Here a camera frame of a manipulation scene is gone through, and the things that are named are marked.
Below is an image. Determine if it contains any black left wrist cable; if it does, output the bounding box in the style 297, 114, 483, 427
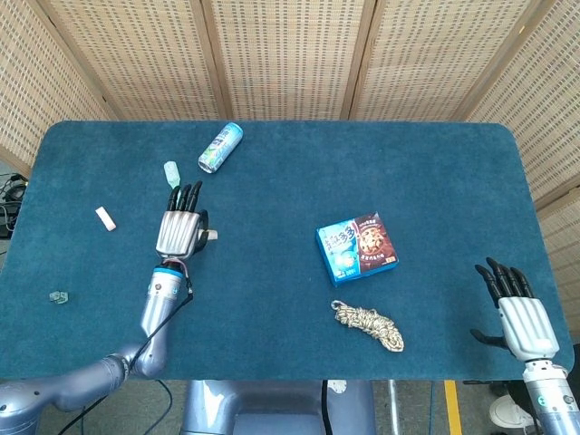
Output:
130, 265, 196, 363

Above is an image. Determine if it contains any beige rope bundle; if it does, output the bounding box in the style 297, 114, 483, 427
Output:
330, 299, 405, 353

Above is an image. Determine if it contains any green toothbrush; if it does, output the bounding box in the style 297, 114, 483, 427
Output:
163, 160, 182, 189

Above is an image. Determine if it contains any black cable bundle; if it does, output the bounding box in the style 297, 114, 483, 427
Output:
0, 171, 29, 239

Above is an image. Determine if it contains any metal table leg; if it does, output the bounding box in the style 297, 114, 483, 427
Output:
387, 379, 402, 435

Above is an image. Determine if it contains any white pink eraser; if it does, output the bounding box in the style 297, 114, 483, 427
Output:
94, 206, 118, 232

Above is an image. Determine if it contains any grey blue robot torso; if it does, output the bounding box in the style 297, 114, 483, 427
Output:
179, 379, 377, 435

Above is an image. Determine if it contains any white shoe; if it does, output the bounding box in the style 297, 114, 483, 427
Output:
488, 393, 536, 428

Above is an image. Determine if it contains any blue green drink can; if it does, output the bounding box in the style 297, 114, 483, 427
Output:
197, 121, 245, 174

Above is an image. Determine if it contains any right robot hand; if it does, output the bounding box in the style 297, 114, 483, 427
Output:
469, 256, 561, 363

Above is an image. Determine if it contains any blue felt table cover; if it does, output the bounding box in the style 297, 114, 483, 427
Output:
0, 120, 575, 382

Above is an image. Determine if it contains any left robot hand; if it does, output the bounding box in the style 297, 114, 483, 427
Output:
155, 179, 212, 262

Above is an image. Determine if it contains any black floor cable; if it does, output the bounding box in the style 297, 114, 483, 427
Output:
58, 379, 174, 435

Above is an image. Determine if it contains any blue cookie box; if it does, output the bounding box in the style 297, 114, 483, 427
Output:
315, 210, 400, 288

